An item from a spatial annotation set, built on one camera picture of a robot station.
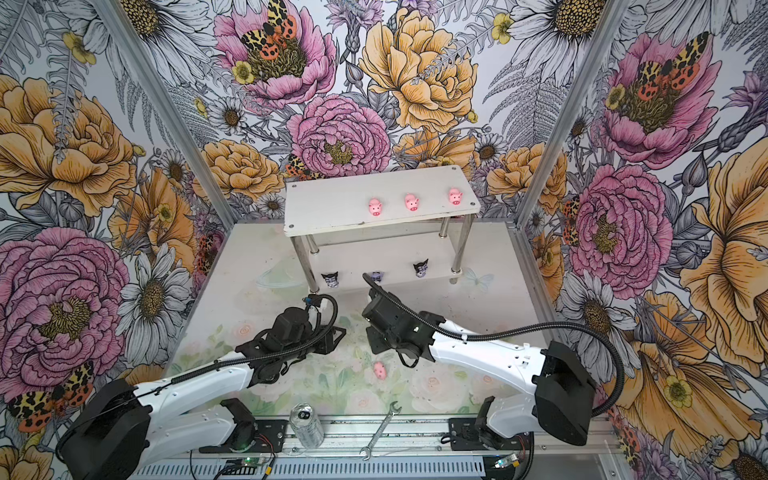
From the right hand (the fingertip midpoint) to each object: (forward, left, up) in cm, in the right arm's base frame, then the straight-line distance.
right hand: (378, 339), depth 78 cm
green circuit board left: (-24, +31, -12) cm, 41 cm away
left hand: (+3, +11, -6) cm, 13 cm away
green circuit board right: (-25, -30, -13) cm, 41 cm away
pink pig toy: (-4, 0, -10) cm, 11 cm away
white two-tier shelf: (+21, -4, +19) cm, 29 cm away
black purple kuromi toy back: (+23, -13, -1) cm, 27 cm away
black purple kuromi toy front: (+22, +1, -2) cm, 22 cm away
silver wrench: (-14, -3, -13) cm, 19 cm away
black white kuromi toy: (+20, +14, -1) cm, 25 cm away
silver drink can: (-19, +15, +2) cm, 25 cm away
